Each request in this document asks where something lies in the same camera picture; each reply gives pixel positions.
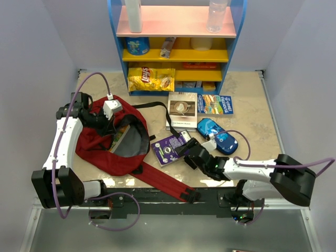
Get orange Treehouse book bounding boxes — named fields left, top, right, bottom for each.
left=109, top=125, right=130, bottom=153

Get purple book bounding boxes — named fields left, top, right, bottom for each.
left=151, top=130, right=191, bottom=167

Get blue pencil case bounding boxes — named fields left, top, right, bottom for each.
left=197, top=118, right=238, bottom=155

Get red backpack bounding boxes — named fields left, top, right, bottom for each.
left=76, top=96, right=201, bottom=203

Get white coffee cover book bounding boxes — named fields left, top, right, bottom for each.
left=167, top=92, right=197, bottom=131

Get blue Treehouse book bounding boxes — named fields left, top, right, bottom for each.
left=197, top=94, right=234, bottom=116

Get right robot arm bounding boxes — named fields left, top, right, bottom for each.
left=175, top=138, right=317, bottom=207

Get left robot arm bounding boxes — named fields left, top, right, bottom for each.
left=31, top=92, right=122, bottom=208

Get yellow Lays chips bag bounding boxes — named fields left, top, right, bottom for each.
left=127, top=66, right=175, bottom=92

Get yellow small box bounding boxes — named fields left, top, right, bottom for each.
left=202, top=81, right=216, bottom=92

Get white small carton boxes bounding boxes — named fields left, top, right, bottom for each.
left=175, top=81, right=202, bottom=88

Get red flat snack box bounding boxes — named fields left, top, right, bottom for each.
left=182, top=62, right=218, bottom=69

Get blue snack canister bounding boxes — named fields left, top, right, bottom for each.
left=125, top=37, right=150, bottom=56

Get brown wrapped snack bar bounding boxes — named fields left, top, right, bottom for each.
left=159, top=37, right=176, bottom=59

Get cream white jar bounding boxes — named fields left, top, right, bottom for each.
left=190, top=37, right=213, bottom=51

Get blue shelf unit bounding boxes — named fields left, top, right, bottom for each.
left=107, top=1, right=247, bottom=95

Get white tall bottle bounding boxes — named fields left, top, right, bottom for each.
left=125, top=0, right=142, bottom=33

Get clear plastic water bottle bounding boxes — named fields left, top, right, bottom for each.
left=206, top=0, right=228, bottom=34

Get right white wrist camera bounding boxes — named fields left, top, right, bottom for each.
left=201, top=133, right=217, bottom=152

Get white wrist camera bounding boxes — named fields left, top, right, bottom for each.
left=201, top=133, right=217, bottom=152
left=103, top=94, right=122, bottom=120

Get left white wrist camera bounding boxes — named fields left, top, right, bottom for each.
left=103, top=94, right=122, bottom=120

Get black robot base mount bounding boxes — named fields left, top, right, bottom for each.
left=81, top=187, right=262, bottom=223

